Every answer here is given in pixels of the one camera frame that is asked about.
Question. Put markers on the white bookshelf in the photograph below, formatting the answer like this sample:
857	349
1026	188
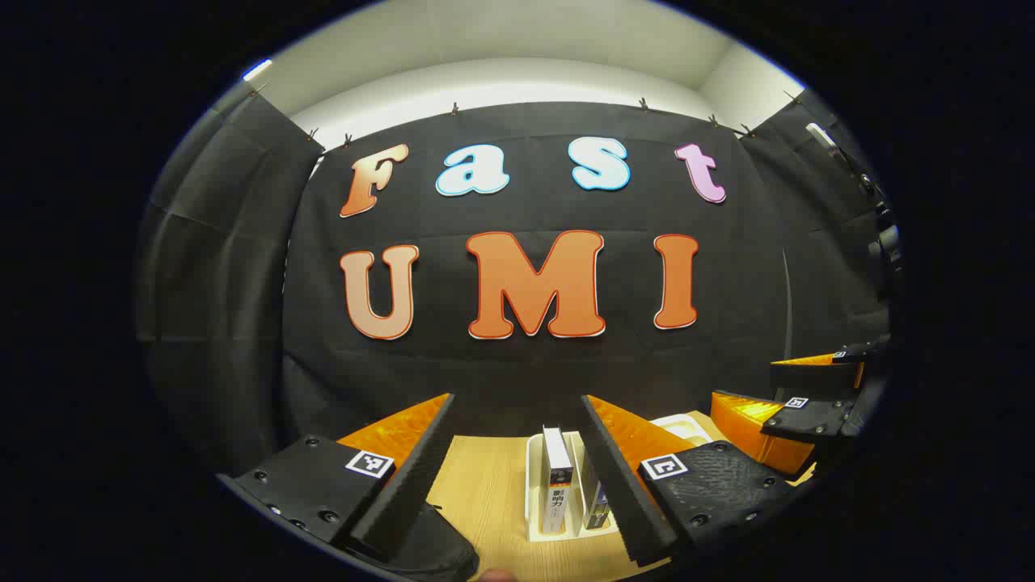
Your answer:
535	485

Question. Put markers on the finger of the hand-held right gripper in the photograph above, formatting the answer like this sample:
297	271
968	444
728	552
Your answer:
817	373
808	420

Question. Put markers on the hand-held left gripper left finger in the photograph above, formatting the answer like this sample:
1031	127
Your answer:
404	477

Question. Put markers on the grey portrait cover book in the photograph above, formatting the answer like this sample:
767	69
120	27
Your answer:
557	469

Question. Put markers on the blue cover book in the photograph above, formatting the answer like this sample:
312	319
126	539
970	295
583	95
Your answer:
594	497

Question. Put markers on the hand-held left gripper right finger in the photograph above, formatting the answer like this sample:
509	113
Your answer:
623	485

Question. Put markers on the ceiling light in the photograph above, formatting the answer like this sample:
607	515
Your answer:
257	70

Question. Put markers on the black schoolbag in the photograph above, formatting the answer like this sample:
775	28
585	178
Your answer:
441	550

